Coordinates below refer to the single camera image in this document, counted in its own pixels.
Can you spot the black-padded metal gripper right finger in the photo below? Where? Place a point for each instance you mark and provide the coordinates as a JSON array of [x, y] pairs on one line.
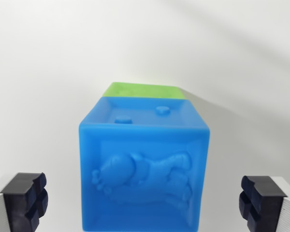
[[263, 203]]

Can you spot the blue embossed rubber cube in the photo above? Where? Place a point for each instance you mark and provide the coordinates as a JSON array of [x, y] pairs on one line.
[[145, 169]]

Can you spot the green embossed rubber cube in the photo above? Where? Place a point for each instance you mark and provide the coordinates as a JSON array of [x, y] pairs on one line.
[[145, 90]]

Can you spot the black-padded metal gripper left finger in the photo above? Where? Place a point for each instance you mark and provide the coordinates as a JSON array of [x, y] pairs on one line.
[[18, 200]]

